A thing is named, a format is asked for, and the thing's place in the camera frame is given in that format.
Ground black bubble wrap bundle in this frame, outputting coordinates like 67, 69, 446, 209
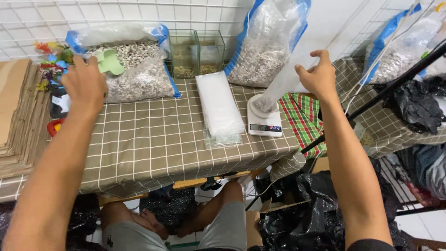
0, 193, 102, 251
139, 187, 198, 235

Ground open gravel sack blue trim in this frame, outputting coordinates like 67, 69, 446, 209
66, 23, 182, 104

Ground pile of clothes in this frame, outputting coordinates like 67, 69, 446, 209
393, 142, 446, 208

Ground clear plastic bag with gravel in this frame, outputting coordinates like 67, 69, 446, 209
252, 45, 322, 113

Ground stack of clear plastic bags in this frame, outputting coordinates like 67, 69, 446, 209
195, 71, 246, 149

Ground person's right leg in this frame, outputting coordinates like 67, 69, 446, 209
175, 181, 244, 239

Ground green plastic scoop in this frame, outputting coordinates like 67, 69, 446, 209
96, 48, 126, 76

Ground black wire rack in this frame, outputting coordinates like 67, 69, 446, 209
378, 156, 446, 216

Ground person's left leg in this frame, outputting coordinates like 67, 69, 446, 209
100, 201, 170, 241

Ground white digital kitchen scale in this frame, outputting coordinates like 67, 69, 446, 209
247, 93, 283, 137

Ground person's leg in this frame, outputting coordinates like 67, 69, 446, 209
175, 181, 244, 239
100, 201, 170, 241

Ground black stand pole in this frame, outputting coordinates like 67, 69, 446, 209
301, 41, 446, 155

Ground colourful plastic aquarium plants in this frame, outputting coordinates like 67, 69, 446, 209
33, 41, 75, 92

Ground red plastic tool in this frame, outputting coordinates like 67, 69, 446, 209
47, 118, 67, 137

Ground wooden table frame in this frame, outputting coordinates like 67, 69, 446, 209
98, 168, 267, 207

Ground black plastic bag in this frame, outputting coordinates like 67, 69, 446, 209
373, 75, 446, 136

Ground crumpled gravel sack blue trim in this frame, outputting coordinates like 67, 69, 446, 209
361, 3, 446, 85

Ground person's right hand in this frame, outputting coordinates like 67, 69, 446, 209
295, 50, 337, 100

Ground white wire grid panel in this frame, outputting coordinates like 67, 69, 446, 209
337, 0, 420, 60
0, 0, 252, 63

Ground brown checked tablecloth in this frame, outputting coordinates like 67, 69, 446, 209
0, 77, 307, 203
332, 57, 446, 160

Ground red green plaid cloth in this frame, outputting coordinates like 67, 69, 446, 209
278, 92, 328, 161

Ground tall gravel sack blue trim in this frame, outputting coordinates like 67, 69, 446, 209
224, 0, 312, 88

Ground black clamp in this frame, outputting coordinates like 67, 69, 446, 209
200, 172, 239, 192

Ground stack of cardboard sheets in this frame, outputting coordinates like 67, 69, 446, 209
0, 58, 52, 179

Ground person's left hand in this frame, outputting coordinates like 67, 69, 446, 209
61, 55, 109, 118

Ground white cable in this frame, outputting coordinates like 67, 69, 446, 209
344, 0, 423, 116

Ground grey shorts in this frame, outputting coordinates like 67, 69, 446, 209
101, 201, 248, 251

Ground black container with white label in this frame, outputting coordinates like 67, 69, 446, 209
49, 86, 71, 120

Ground heap of black plastic bags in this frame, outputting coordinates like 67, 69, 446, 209
256, 158, 413, 251

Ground brown cardboard box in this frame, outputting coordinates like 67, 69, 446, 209
245, 198, 311, 249

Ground small glass tank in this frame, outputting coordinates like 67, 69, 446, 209
168, 29, 201, 79
195, 29, 226, 76

